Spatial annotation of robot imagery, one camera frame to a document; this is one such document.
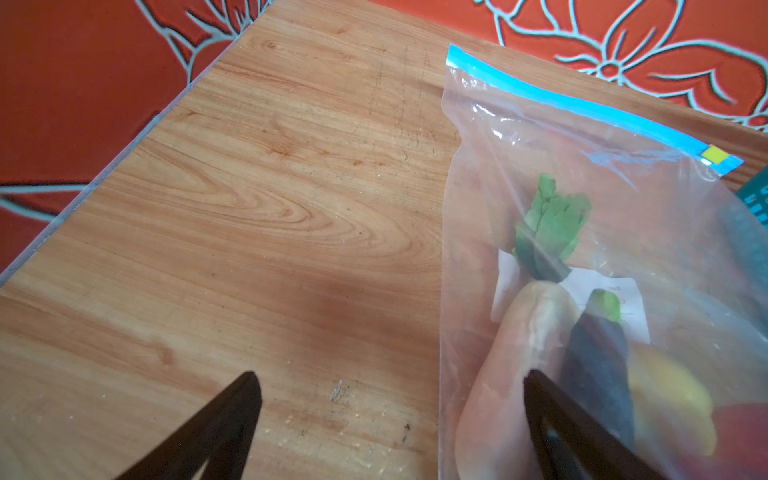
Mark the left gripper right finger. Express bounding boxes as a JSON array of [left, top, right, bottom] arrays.
[[523, 370, 660, 479]]

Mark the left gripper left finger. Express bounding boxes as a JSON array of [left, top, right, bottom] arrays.
[[119, 371, 263, 479]]

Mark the yellow potato toy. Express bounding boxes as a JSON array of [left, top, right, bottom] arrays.
[[628, 342, 717, 463]]

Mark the dark eggplant toy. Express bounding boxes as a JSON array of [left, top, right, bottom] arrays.
[[559, 289, 635, 449]]

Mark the white radish toy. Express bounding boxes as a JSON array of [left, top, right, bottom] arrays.
[[454, 174, 592, 479]]

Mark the red apple toy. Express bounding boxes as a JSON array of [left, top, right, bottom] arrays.
[[679, 403, 767, 480]]

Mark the clear zip top bag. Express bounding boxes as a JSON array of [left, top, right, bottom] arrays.
[[438, 46, 767, 479]]

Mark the teal plastic basket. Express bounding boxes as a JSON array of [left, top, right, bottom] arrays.
[[736, 167, 768, 227]]

